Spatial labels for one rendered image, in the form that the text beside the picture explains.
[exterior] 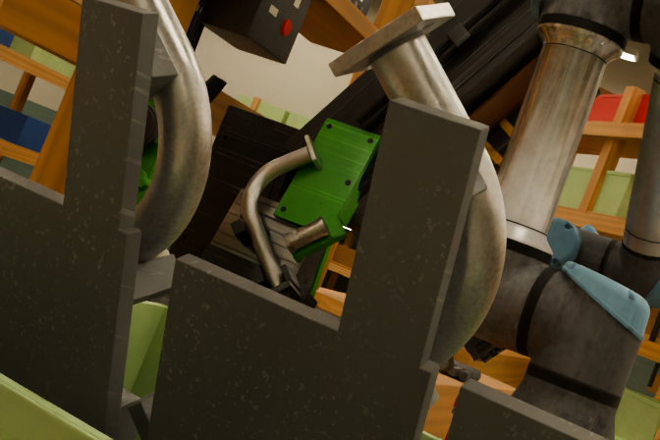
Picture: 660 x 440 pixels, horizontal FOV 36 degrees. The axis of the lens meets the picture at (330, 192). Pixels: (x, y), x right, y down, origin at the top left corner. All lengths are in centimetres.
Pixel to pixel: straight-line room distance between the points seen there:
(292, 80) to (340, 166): 1004
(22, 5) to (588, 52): 88
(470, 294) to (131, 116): 20
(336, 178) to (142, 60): 129
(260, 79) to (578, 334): 1086
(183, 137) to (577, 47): 84
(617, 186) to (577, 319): 374
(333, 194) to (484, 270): 130
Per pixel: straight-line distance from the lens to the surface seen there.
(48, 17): 174
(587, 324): 124
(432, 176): 45
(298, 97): 1175
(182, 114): 56
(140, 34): 53
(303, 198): 180
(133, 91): 53
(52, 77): 732
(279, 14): 193
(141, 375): 92
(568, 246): 148
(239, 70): 1213
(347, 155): 181
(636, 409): 436
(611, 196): 497
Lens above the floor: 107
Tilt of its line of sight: 2 degrees up
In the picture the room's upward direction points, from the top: 22 degrees clockwise
